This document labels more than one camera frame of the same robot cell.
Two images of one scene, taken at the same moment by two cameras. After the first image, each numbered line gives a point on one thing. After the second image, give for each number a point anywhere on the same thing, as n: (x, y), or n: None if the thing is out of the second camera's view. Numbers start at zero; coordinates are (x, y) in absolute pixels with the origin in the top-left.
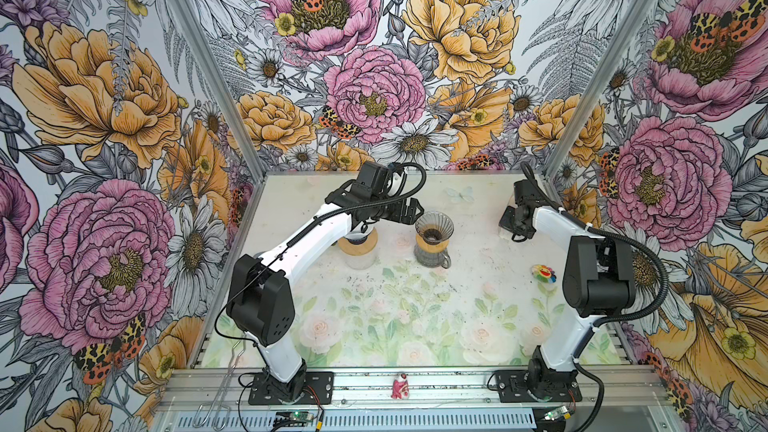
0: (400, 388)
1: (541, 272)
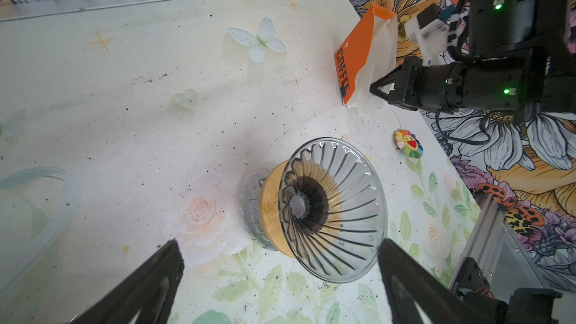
0: None
1: (409, 144)
